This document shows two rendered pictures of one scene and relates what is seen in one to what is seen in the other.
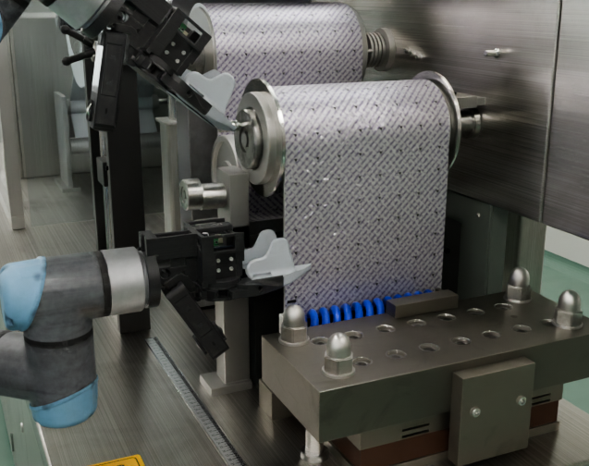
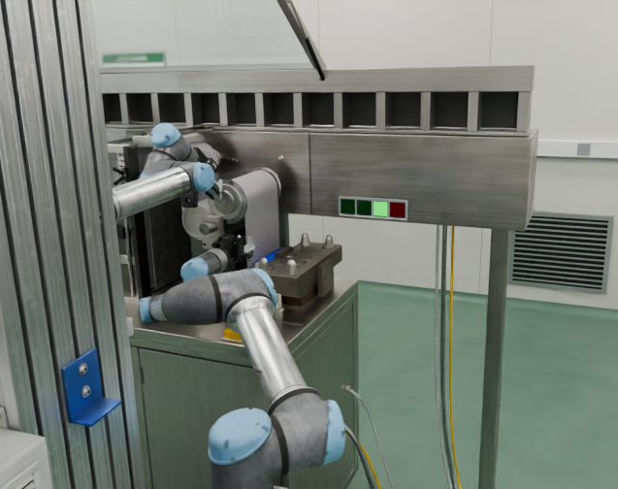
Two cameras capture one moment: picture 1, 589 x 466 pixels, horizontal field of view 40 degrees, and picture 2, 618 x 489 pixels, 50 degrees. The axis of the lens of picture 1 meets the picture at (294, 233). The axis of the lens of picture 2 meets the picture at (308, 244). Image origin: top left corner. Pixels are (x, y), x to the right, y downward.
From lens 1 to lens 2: 147 cm
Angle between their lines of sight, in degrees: 40
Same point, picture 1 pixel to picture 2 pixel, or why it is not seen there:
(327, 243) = (255, 236)
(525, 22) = (294, 146)
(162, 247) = (226, 245)
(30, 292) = (205, 269)
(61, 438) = (192, 333)
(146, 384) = not seen: hidden behind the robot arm
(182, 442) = not seen: hidden behind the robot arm
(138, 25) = not seen: hidden behind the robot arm
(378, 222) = (265, 225)
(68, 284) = (211, 263)
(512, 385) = (330, 266)
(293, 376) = (277, 279)
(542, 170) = (309, 197)
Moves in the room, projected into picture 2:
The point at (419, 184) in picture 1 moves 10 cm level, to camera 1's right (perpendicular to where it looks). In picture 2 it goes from (273, 209) to (294, 205)
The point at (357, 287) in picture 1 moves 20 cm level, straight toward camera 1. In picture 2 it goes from (262, 251) to (297, 264)
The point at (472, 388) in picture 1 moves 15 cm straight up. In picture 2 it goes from (324, 269) to (323, 226)
